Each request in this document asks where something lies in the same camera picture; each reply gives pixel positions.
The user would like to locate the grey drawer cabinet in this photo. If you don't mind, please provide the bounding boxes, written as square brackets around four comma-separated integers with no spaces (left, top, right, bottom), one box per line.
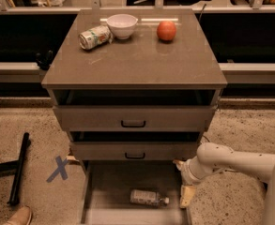
[41,8,228,225]

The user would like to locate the grey drawer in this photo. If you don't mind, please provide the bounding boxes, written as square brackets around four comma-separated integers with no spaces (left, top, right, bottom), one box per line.
[69,131,202,160]
[53,90,216,132]
[78,161,191,225]

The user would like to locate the beige shoe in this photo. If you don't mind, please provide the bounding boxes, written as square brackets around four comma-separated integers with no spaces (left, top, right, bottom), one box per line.
[3,206,32,225]

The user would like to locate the blue tape cross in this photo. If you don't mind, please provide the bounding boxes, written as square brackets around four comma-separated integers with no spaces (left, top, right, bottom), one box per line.
[46,156,69,183]

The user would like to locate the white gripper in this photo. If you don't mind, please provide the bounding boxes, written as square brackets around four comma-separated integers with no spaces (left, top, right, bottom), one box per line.
[173,157,206,208]

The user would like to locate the top grey drawer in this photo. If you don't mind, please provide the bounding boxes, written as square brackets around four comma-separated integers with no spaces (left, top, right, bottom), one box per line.
[53,90,216,132]

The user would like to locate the middle grey drawer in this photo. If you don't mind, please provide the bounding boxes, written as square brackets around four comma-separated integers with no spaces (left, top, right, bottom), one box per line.
[69,131,202,160]

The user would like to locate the black stand left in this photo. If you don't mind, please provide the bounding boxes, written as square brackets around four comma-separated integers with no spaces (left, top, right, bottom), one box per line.
[0,132,31,206]

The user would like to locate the orange fruit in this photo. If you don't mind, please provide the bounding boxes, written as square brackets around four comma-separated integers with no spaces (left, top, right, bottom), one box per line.
[157,21,176,41]

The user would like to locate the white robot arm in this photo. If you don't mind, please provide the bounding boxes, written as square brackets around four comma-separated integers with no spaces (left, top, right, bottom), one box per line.
[174,142,275,225]

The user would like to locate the bottom grey drawer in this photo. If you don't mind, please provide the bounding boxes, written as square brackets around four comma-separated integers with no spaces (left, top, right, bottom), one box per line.
[78,161,191,225]

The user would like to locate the black clamp on rail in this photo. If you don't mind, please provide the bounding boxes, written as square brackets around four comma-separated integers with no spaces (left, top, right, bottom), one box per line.
[36,51,53,70]

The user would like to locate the white bowl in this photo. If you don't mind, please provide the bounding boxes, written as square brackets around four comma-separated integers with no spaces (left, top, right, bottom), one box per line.
[106,14,138,39]

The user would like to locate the green white soda can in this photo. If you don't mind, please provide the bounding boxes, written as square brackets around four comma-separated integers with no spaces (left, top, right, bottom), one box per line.
[78,25,114,50]

